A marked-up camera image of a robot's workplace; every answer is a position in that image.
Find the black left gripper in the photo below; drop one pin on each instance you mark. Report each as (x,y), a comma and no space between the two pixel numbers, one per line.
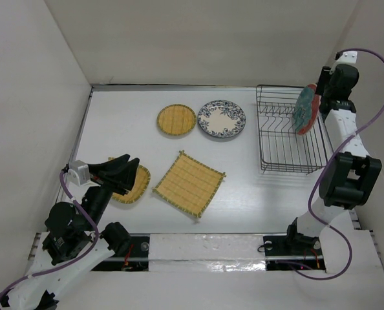
(123,175)

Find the rounded bamboo tray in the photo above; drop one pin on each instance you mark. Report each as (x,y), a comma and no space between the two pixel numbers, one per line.
(143,177)

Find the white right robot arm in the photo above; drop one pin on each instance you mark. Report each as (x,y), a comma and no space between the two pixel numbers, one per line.
(351,173)

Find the red and teal floral plate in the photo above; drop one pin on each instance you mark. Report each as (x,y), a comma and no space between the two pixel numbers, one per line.
(306,109)

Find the blue and white floral plate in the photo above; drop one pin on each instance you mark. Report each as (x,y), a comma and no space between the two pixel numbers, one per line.
(221,119)

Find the grey wire dish rack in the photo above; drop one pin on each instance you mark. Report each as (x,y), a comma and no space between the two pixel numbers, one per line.
(281,148)

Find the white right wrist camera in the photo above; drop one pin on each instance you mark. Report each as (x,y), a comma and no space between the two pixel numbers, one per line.
(348,57)

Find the square bamboo mat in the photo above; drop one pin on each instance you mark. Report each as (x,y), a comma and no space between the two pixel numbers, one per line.
(189,185)

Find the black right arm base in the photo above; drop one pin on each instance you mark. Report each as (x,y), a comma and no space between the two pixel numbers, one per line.
(283,257)

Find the round bamboo tray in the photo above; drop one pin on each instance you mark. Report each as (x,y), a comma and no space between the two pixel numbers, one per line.
(176,120)

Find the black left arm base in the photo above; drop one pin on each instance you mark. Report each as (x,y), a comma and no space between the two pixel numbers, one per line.
(135,259)

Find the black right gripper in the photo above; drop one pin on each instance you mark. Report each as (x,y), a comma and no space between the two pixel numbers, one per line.
(326,74)

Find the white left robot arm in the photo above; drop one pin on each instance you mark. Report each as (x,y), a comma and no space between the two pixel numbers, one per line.
(74,244)

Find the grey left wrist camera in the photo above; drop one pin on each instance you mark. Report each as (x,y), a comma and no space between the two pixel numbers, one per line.
(78,173)

